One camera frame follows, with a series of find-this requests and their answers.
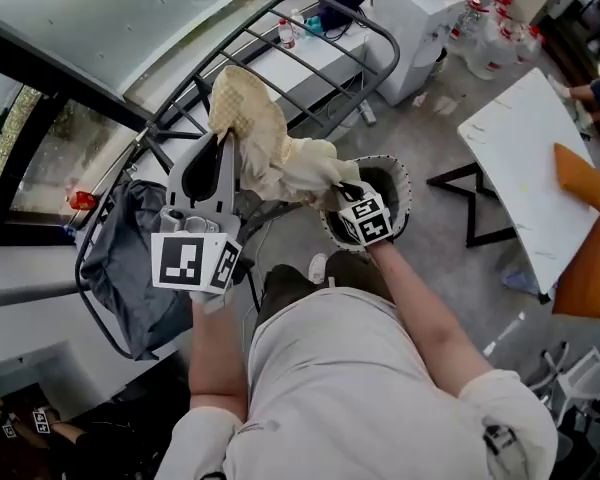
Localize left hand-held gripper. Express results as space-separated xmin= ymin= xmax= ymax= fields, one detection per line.
xmin=150 ymin=131 xmax=245 ymax=295

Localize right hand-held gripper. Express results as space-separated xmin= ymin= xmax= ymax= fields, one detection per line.
xmin=330 ymin=180 xmax=396 ymax=247

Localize dark grey metal drying rack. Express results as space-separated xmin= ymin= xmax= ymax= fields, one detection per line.
xmin=74 ymin=0 xmax=402 ymax=360

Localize cream yellow garment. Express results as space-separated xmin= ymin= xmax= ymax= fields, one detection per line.
xmin=208 ymin=65 xmax=362 ymax=213

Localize dark grey garment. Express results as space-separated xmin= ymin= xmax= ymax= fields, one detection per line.
xmin=79 ymin=180 xmax=197 ymax=363

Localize person's left forearm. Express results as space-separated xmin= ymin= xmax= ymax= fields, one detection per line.
xmin=188 ymin=287 xmax=250 ymax=413

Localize person's right forearm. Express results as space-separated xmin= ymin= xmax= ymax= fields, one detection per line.
xmin=369 ymin=240 xmax=495 ymax=400

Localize white laundry basket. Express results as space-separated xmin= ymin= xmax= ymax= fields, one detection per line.
xmin=319 ymin=155 xmax=413 ymax=253

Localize person's left white shoe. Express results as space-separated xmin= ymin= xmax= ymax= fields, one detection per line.
xmin=308 ymin=252 xmax=330 ymax=286

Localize white power strip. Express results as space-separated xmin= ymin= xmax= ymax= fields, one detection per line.
xmin=358 ymin=98 xmax=379 ymax=128

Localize person's dark shorts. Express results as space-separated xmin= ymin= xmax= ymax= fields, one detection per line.
xmin=254 ymin=252 xmax=397 ymax=330

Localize white watch band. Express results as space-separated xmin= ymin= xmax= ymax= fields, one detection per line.
xmin=189 ymin=289 xmax=235 ymax=315

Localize squat red bottle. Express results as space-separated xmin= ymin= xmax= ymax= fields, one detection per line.
xmin=64 ymin=190 xmax=97 ymax=213

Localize white water dispenser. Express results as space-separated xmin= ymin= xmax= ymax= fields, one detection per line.
xmin=369 ymin=0 xmax=470 ymax=108

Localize small red label bottle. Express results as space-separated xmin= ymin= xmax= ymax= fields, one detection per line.
xmin=278 ymin=17 xmax=298 ymax=51

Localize white table with black legs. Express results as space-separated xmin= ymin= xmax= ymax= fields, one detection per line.
xmin=426 ymin=67 xmax=600 ymax=298

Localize dark purple bag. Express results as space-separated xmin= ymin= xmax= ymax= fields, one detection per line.
xmin=319 ymin=0 xmax=367 ymax=33

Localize person's white shirt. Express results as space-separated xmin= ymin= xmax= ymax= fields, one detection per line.
xmin=154 ymin=287 xmax=560 ymax=480

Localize grey pipe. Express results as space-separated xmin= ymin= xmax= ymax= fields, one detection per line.
xmin=0 ymin=278 xmax=82 ymax=313

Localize white folding chair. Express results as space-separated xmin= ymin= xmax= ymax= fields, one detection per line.
xmin=527 ymin=341 xmax=600 ymax=420

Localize black window frame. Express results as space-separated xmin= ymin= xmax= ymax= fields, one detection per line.
xmin=0 ymin=17 xmax=154 ymax=248

